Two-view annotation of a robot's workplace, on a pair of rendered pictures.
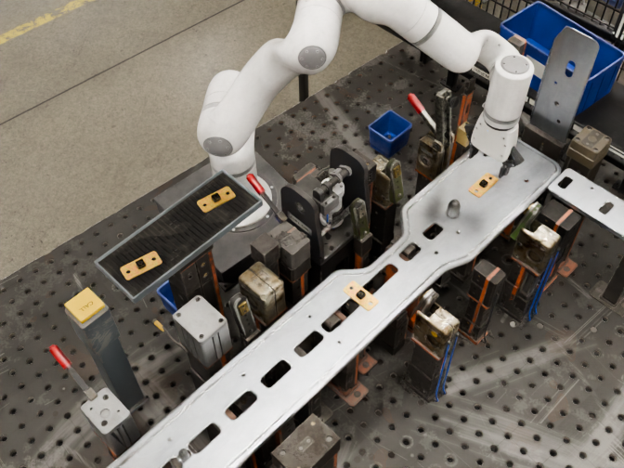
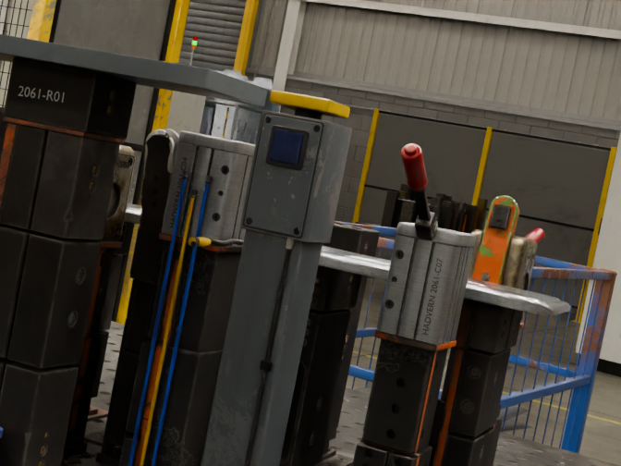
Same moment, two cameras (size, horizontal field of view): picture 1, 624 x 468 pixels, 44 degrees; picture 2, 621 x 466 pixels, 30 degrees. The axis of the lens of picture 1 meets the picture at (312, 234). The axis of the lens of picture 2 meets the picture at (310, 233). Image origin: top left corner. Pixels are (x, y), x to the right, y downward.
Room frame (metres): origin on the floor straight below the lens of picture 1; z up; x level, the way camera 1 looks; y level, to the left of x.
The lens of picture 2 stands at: (1.28, 1.48, 1.09)
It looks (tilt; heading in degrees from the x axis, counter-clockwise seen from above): 3 degrees down; 245
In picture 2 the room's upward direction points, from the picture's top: 11 degrees clockwise
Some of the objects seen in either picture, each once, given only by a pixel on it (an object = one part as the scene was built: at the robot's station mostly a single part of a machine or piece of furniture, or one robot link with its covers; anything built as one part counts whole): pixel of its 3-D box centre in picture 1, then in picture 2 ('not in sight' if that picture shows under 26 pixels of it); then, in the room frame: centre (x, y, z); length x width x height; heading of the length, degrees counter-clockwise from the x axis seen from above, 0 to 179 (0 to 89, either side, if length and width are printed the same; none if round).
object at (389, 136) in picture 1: (389, 135); not in sight; (1.71, -0.25, 0.74); 0.11 x 0.10 x 0.09; 134
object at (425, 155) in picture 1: (428, 183); not in sight; (1.40, -0.33, 0.88); 0.07 x 0.06 x 0.35; 44
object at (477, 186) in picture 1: (483, 184); not in sight; (1.28, -0.44, 1.01); 0.08 x 0.04 x 0.01; 134
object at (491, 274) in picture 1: (481, 303); not in sight; (1.02, -0.42, 0.84); 0.11 x 0.08 x 0.29; 44
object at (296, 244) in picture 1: (292, 281); not in sight; (1.07, 0.05, 0.89); 0.13 x 0.11 x 0.38; 44
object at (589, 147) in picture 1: (574, 184); not in sight; (1.38, -0.73, 0.88); 0.08 x 0.08 x 0.36; 44
